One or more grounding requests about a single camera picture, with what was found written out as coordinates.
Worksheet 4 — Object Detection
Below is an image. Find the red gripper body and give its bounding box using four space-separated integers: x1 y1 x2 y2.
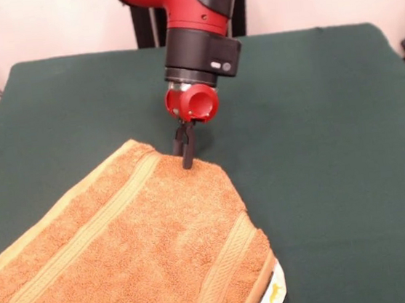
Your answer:
161 80 223 129

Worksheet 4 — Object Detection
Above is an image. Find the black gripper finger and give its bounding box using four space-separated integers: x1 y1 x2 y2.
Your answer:
169 121 189 158
177 119 202 171

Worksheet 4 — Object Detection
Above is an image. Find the orange terry towel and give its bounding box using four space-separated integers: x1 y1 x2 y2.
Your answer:
0 122 289 303

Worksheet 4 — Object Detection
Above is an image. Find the dark green table cloth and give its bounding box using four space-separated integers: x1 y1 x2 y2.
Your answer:
0 17 405 303

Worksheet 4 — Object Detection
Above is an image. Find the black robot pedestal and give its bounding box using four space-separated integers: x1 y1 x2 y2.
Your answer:
128 0 260 50

